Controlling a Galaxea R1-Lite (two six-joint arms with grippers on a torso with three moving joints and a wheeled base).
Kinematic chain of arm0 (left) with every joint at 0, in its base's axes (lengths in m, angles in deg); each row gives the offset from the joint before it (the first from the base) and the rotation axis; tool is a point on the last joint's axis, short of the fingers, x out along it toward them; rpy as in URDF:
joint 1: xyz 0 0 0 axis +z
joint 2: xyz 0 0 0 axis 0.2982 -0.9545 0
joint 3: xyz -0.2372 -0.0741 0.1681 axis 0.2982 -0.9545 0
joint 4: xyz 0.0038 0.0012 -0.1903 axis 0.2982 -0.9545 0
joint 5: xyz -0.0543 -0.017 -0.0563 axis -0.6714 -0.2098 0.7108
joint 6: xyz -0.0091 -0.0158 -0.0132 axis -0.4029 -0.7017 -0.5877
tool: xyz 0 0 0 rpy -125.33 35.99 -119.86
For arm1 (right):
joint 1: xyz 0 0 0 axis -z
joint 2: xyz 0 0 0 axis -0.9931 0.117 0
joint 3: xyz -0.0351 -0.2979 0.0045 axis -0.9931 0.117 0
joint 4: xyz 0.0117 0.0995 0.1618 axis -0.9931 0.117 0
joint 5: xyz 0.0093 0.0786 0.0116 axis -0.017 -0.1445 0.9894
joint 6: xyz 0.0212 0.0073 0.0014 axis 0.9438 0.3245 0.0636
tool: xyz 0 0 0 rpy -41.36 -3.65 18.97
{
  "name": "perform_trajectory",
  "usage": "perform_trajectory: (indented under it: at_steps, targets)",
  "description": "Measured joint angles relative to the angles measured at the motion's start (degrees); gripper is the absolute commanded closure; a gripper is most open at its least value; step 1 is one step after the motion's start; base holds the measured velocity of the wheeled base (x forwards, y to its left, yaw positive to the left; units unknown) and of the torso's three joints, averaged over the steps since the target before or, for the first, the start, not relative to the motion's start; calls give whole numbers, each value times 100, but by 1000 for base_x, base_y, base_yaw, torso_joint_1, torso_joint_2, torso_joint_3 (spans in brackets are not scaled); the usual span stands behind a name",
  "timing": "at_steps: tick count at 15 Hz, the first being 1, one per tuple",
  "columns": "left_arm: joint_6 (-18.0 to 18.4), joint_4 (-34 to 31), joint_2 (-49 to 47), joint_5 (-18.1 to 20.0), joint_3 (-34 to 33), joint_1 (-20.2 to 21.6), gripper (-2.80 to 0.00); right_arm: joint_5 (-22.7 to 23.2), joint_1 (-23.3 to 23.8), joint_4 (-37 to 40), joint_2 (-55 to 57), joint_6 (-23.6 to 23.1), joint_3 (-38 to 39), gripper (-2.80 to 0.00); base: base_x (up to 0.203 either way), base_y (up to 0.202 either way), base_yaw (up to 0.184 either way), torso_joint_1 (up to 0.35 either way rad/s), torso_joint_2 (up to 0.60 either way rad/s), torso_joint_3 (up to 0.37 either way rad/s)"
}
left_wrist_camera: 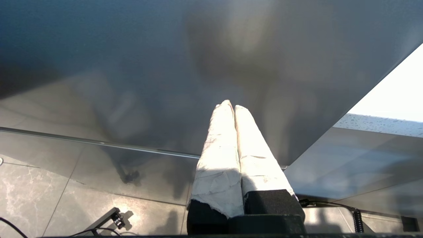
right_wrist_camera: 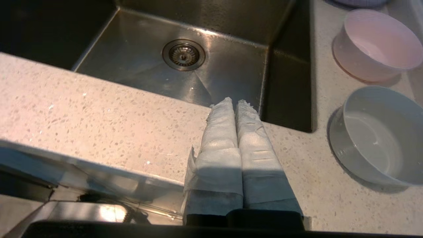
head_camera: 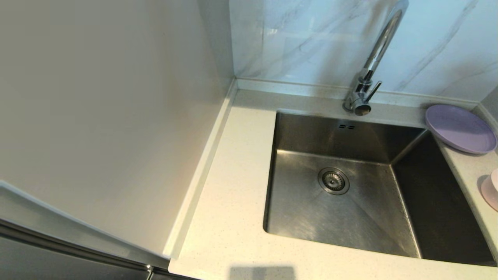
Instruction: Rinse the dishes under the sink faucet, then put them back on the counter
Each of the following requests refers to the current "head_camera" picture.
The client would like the chrome gooseneck faucet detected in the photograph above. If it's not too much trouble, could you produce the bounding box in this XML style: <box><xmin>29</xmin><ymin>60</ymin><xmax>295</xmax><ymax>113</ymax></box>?
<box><xmin>342</xmin><ymin>0</ymin><xmax>410</xmax><ymax>116</ymax></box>

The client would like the purple plastic plate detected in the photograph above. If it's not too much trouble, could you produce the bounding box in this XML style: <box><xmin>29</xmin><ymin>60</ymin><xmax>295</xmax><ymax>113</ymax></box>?
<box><xmin>425</xmin><ymin>104</ymin><xmax>498</xmax><ymax>155</ymax></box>

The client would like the pink plastic bowl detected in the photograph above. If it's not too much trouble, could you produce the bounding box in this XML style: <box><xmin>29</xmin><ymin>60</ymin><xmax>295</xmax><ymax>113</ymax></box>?
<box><xmin>480</xmin><ymin>168</ymin><xmax>498</xmax><ymax>213</ymax></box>

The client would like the stainless steel sink basin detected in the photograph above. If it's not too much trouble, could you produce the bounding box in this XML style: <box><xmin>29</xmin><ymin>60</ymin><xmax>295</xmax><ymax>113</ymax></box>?
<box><xmin>263</xmin><ymin>110</ymin><xmax>496</xmax><ymax>266</ymax></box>

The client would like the round metal drain strainer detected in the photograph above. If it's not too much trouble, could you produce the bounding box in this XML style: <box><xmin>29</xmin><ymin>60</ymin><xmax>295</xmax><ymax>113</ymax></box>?
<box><xmin>318</xmin><ymin>167</ymin><xmax>350</xmax><ymax>195</ymax></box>

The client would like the tall cabinet unit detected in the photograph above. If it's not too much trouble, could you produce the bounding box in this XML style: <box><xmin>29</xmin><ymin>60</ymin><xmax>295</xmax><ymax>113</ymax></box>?
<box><xmin>0</xmin><ymin>0</ymin><xmax>238</xmax><ymax>280</ymax></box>

